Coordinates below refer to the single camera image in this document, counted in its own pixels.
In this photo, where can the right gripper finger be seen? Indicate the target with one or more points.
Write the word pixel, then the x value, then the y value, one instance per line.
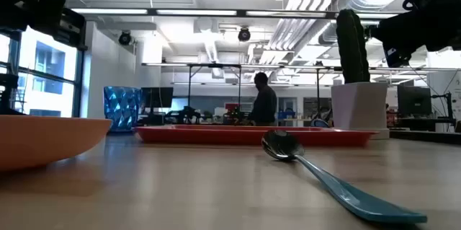
pixel 396 56

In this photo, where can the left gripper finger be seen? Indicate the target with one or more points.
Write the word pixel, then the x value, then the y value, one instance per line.
pixel 72 31

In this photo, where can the blue faceted plastic cup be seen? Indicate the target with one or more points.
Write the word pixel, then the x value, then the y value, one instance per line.
pixel 121 109

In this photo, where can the orange plastic plate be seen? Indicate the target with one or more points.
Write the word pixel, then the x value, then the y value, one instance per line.
pixel 43 140

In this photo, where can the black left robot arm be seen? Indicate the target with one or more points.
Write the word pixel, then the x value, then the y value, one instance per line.
pixel 18 3

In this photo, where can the red plastic tray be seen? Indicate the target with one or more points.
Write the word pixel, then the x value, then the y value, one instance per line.
pixel 223 136

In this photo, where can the green cactus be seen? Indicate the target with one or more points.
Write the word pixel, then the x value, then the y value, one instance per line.
pixel 352 49

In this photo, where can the black background monitor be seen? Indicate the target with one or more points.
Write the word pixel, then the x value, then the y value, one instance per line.
pixel 156 96
pixel 414 100

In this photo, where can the black ceiling spotlight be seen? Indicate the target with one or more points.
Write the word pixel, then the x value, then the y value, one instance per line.
pixel 125 38
pixel 244 34

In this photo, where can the white square plant pot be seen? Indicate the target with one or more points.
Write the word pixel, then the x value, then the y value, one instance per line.
pixel 358 107

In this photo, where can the long ceiling light bar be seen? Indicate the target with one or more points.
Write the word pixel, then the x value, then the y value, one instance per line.
pixel 196 12

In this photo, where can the person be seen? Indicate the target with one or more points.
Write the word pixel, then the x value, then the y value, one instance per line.
pixel 264 104

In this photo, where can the black aluminium rail frame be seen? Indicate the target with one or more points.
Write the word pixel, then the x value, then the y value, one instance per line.
pixel 425 136

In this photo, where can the black gantry frame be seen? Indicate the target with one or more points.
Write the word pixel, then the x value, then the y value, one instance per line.
pixel 189 86

